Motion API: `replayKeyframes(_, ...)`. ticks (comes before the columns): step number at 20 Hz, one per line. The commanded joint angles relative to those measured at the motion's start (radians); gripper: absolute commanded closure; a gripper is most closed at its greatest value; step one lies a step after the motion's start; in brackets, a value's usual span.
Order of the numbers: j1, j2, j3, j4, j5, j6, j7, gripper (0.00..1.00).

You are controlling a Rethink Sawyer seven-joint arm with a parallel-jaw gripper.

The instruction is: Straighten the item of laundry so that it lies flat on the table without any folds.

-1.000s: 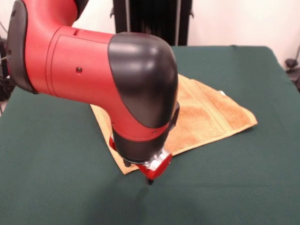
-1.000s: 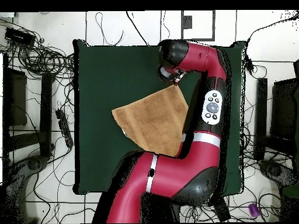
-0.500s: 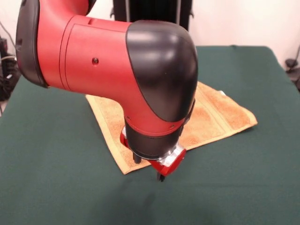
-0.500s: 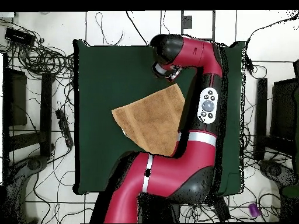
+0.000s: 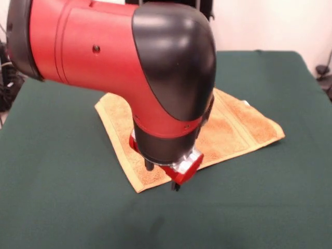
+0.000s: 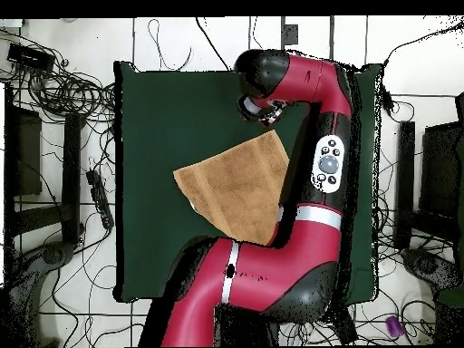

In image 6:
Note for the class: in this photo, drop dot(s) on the grey rectangular floor frame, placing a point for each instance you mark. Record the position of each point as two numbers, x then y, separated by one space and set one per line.
283 36

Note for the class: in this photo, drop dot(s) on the orange terry towel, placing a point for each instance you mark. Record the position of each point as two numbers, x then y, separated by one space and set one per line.
235 188

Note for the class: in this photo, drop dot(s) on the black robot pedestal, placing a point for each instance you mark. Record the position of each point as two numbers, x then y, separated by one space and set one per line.
246 326

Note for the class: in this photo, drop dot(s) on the grey black stand base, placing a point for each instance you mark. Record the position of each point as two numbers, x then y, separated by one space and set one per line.
427 264
52 255

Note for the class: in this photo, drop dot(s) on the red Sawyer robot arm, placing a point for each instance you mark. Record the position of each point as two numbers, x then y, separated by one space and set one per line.
308 79

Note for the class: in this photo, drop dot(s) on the dark green table cloth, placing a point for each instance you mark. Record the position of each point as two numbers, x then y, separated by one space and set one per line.
163 127

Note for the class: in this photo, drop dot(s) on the purple small object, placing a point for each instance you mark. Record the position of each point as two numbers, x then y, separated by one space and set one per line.
394 326

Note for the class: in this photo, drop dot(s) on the black rectangular floor box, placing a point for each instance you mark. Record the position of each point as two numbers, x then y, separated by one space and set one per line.
346 326

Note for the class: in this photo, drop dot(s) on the black power strip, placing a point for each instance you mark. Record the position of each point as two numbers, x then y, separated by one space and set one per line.
99 199

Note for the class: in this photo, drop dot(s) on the black electronics box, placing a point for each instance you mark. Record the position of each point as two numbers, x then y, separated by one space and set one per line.
30 57

